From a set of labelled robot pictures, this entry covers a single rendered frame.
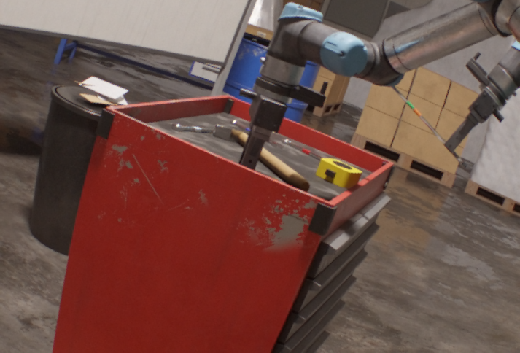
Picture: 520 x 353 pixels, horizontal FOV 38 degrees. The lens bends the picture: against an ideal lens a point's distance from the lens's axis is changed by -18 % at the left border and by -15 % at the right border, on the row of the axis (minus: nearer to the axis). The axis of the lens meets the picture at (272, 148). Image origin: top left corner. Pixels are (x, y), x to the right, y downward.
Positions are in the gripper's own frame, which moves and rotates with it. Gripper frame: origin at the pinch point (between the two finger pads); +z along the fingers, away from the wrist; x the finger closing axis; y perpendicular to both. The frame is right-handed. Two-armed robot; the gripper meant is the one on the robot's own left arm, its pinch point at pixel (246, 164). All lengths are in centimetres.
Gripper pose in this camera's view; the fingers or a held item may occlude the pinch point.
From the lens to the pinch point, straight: 163.1
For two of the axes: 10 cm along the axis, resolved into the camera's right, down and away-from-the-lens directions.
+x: 0.8, 2.1, -9.7
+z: -3.4, 9.2, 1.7
